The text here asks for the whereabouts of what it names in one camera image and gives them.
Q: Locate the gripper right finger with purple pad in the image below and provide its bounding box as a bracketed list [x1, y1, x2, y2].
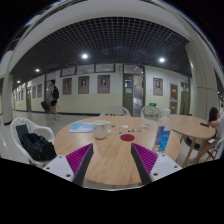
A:
[130, 142, 183, 186]

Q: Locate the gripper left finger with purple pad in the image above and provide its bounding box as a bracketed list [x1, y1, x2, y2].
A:
[42, 143, 95, 187]

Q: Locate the clear plastic water bottle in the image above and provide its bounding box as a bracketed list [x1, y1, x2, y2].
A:
[153, 108, 172, 154]

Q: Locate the red round coaster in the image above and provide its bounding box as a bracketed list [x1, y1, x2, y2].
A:
[120, 134, 135, 141]

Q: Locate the round wooden table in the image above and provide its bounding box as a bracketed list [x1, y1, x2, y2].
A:
[53, 115, 181, 188]
[170, 114, 215, 167]

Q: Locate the light blue booklet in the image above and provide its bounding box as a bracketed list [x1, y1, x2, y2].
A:
[69, 123, 93, 133]

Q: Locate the white ceramic mug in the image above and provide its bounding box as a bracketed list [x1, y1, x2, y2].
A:
[93, 120, 110, 139]

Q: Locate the black bag on chair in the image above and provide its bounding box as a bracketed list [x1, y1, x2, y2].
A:
[16, 125, 56, 161]

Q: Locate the white chair behind table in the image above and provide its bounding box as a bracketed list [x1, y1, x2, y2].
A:
[100, 106, 131, 117]

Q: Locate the black phone on table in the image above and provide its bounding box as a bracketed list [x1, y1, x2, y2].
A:
[200, 123, 209, 127]

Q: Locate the white plastic chair left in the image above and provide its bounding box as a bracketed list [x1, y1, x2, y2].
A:
[10, 117, 56, 168]

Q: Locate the walking person with backpack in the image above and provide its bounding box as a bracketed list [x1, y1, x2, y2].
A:
[48, 80, 60, 120]

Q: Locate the open doorway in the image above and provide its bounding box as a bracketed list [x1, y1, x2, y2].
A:
[123, 74, 144, 117]

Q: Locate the framed portrait poster right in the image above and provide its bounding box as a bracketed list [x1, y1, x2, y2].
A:
[153, 78, 163, 96]

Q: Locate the framed portrait poster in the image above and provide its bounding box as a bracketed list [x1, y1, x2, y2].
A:
[97, 75, 110, 93]
[153, 78, 163, 96]
[78, 76, 89, 94]

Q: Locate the framed portrait poster left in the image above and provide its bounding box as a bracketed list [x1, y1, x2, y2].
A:
[78, 76, 89, 94]

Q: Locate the seated person at right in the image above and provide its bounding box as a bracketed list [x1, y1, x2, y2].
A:
[194, 106, 224, 164]

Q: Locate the framed portrait poster centre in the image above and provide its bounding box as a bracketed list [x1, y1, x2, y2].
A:
[97, 75, 110, 93]

